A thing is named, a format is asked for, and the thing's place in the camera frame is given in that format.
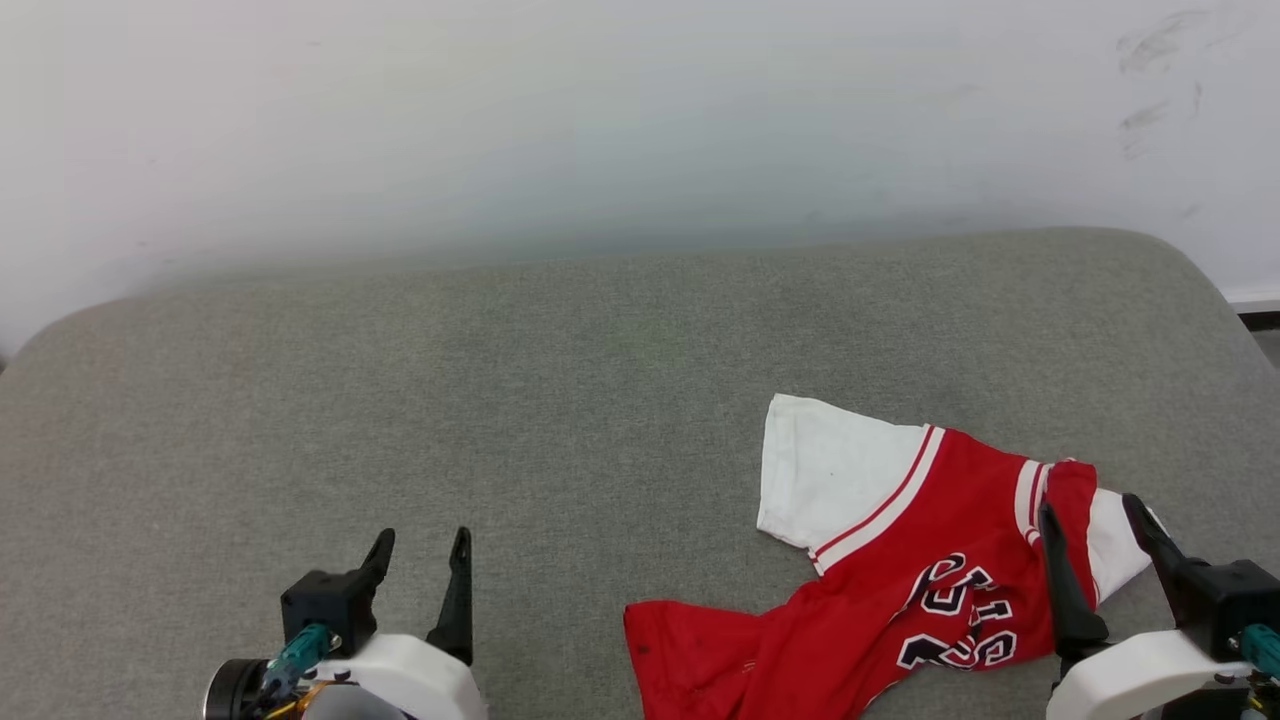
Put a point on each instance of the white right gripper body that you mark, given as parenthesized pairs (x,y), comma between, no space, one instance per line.
(1130,680)

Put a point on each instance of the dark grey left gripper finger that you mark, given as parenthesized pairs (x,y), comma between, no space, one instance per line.
(458,610)
(379,560)

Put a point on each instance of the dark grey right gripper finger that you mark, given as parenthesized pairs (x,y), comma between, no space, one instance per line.
(1150,530)
(1070,600)

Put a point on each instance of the red and white basketball jersey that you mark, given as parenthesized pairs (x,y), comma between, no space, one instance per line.
(900,530)

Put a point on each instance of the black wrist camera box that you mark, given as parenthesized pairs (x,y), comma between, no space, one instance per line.
(325,605)
(1225,600)

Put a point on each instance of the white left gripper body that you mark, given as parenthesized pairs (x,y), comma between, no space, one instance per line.
(420,685)

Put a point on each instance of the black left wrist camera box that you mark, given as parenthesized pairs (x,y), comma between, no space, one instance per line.
(325,605)

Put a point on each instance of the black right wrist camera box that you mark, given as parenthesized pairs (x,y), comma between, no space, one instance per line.
(1225,600)

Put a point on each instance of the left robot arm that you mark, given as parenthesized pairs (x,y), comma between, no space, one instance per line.
(232,692)

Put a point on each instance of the grey fabric sofa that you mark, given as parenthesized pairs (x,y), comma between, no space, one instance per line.
(500,400)

